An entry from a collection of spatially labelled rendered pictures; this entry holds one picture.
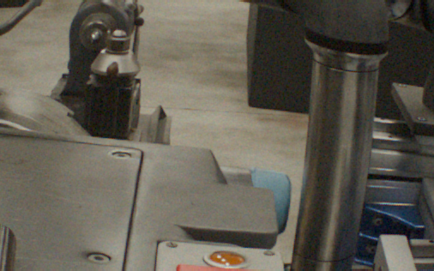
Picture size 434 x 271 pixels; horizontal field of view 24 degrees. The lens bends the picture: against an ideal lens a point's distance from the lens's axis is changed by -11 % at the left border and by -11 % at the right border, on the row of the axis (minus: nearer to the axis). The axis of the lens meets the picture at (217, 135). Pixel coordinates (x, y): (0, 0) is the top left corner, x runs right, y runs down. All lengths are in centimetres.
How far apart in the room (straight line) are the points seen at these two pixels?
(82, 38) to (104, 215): 143
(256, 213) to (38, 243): 17
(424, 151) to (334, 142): 37
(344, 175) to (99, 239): 53
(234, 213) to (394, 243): 38
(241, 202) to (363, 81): 39
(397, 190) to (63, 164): 77
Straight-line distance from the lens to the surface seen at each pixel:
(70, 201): 72
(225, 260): 65
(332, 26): 110
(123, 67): 163
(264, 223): 72
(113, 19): 216
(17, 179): 76
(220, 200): 76
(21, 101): 104
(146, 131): 235
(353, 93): 112
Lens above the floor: 151
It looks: 16 degrees down
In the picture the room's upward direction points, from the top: 6 degrees clockwise
